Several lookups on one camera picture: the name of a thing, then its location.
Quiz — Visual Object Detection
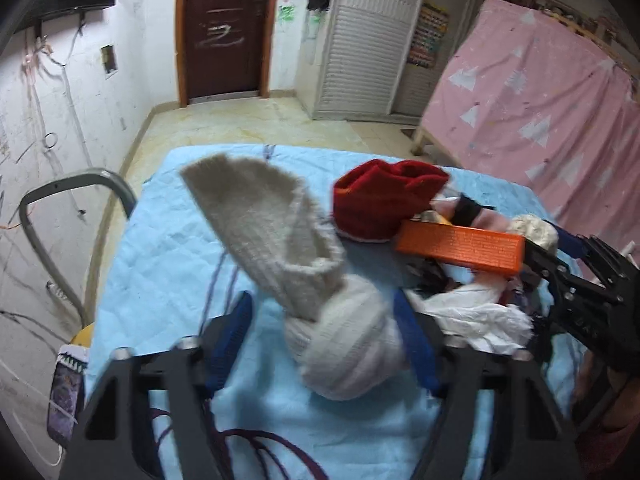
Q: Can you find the orange rectangular box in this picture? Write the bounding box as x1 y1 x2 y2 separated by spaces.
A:
395 221 526 278

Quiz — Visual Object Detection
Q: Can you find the smartphone with patterned case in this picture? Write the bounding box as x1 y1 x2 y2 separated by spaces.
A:
47 344 89 448

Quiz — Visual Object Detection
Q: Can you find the red knitted hat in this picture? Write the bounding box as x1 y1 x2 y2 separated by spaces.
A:
332 159 449 243

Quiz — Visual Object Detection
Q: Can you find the white louvered wardrobe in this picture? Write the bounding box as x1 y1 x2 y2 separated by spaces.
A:
295 0 483 125

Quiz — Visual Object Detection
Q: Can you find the pink tree-print curtain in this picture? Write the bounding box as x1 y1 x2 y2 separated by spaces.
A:
421 0 639 248

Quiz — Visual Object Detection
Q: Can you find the dark red wooden door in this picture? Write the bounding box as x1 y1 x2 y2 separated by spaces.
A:
175 0 277 106

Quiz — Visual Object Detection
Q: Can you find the white tissue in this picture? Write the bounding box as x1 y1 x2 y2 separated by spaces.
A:
405 273 534 356

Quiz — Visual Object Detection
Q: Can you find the light blue bed sheet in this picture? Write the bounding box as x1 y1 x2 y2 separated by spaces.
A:
81 143 586 480

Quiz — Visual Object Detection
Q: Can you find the cream fuzzy ball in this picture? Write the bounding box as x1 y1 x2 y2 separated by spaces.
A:
506 214 559 255

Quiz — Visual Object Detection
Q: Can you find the colourful wall chart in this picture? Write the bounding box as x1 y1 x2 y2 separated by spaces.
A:
408 2 449 68

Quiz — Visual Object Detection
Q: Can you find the pink black sock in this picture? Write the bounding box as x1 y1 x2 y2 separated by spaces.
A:
432 194 510 232

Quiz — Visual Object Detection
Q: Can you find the beige knitted sock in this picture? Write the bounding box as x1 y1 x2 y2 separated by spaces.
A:
180 154 406 401

